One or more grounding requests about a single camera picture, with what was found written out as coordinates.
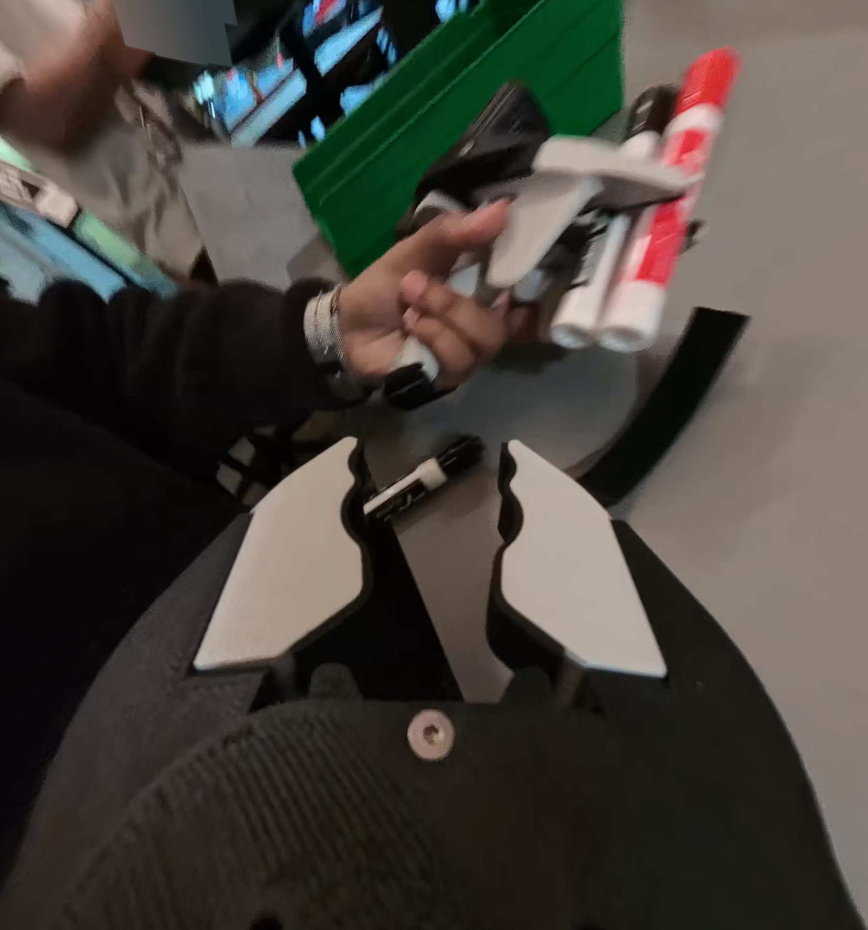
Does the black dry-erase marker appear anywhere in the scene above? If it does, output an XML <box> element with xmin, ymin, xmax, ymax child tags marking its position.
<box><xmin>550</xmin><ymin>86</ymin><xmax>681</xmax><ymax>348</ymax></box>
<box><xmin>361</xmin><ymin>434</ymin><xmax>487</xmax><ymax>524</ymax></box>

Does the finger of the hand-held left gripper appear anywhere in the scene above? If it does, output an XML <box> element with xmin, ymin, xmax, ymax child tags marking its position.
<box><xmin>532</xmin><ymin>138</ymin><xmax>704</xmax><ymax>203</ymax></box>
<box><xmin>488</xmin><ymin>178</ymin><xmax>607</xmax><ymax>289</ymax></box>

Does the silver wristwatch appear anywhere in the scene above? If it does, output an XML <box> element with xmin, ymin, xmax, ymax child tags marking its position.
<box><xmin>303</xmin><ymin>285</ymin><xmax>348</xmax><ymax>364</ymax></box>

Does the person's left hand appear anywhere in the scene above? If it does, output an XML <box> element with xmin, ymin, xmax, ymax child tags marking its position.
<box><xmin>336</xmin><ymin>200</ymin><xmax>544</xmax><ymax>389</ymax></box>

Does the black hook-and-loop strap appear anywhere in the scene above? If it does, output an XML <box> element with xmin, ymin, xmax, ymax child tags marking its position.
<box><xmin>579</xmin><ymin>307</ymin><xmax>751</xmax><ymax>508</ymax></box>

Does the small black-white tag card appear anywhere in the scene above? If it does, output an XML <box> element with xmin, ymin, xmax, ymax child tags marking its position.
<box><xmin>0</xmin><ymin>145</ymin><xmax>80</xmax><ymax>228</ymax></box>

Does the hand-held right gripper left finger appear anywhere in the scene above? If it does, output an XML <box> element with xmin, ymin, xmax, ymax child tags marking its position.
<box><xmin>193</xmin><ymin>436</ymin><xmax>373</xmax><ymax>673</ymax></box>

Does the red dry-erase marker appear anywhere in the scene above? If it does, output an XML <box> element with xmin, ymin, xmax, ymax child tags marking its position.
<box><xmin>601</xmin><ymin>49</ymin><xmax>742</xmax><ymax>353</ymax></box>

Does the green plastic bin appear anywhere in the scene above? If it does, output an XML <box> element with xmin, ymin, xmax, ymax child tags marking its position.
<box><xmin>292</xmin><ymin>0</ymin><xmax>625</xmax><ymax>279</ymax></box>

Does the person's black sweater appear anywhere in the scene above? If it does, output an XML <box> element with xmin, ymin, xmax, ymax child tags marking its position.
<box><xmin>0</xmin><ymin>363</ymin><xmax>261</xmax><ymax>930</ymax></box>

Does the person's left forearm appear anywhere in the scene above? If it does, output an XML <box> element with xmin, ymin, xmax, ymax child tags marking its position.
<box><xmin>0</xmin><ymin>279</ymin><xmax>333</xmax><ymax>451</ymax></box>

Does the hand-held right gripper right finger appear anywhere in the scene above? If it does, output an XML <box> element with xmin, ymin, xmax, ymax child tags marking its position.
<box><xmin>486</xmin><ymin>439</ymin><xmax>669</xmax><ymax>680</ymax></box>

